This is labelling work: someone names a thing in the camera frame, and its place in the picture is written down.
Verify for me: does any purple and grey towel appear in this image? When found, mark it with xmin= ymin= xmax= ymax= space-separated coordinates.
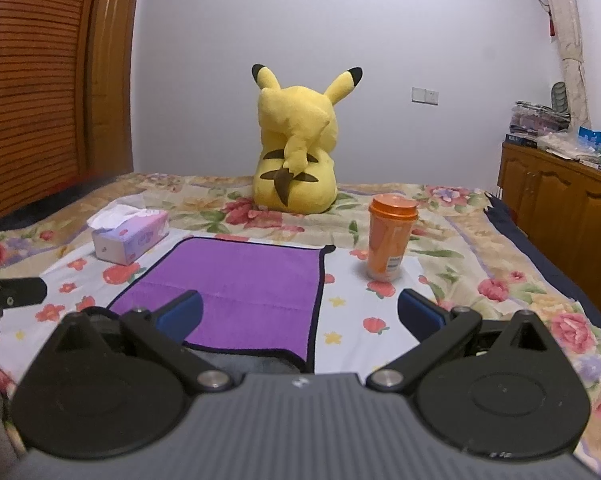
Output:
xmin=107 ymin=236 xmax=335 ymax=373

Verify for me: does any white strawberry print sheet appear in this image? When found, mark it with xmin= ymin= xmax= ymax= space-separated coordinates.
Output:
xmin=0 ymin=226 xmax=462 ymax=386

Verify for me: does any floral bed blanket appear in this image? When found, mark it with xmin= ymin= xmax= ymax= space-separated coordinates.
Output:
xmin=0 ymin=174 xmax=601 ymax=477

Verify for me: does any pink tissue box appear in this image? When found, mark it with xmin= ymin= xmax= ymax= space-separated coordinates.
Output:
xmin=87 ymin=203 xmax=169 ymax=266

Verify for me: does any orange plastic cup with lid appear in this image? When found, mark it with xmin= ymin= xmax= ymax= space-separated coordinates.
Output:
xmin=366 ymin=193 xmax=419 ymax=282

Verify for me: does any wooden cabinet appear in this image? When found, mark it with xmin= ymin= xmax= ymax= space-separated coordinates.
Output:
xmin=498 ymin=143 xmax=601 ymax=312

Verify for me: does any yellow Pikachu plush toy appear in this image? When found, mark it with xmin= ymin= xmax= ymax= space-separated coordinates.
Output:
xmin=252 ymin=64 xmax=363 ymax=214

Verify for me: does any wooden louvered wardrobe door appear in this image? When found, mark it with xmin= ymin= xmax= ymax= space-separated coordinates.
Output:
xmin=0 ymin=0 xmax=137 ymax=219

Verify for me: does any stack of clutter on cabinet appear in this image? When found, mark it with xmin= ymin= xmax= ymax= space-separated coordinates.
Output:
xmin=505 ymin=101 xmax=570 ymax=148

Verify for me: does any blue picture card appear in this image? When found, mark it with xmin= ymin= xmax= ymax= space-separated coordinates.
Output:
xmin=578 ymin=126 xmax=601 ymax=156

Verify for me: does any cream patterned curtain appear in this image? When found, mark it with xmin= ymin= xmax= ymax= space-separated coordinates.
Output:
xmin=549 ymin=0 xmax=591 ymax=136

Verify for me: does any white wall switch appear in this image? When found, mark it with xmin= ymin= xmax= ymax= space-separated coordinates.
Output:
xmin=411 ymin=87 xmax=439 ymax=106

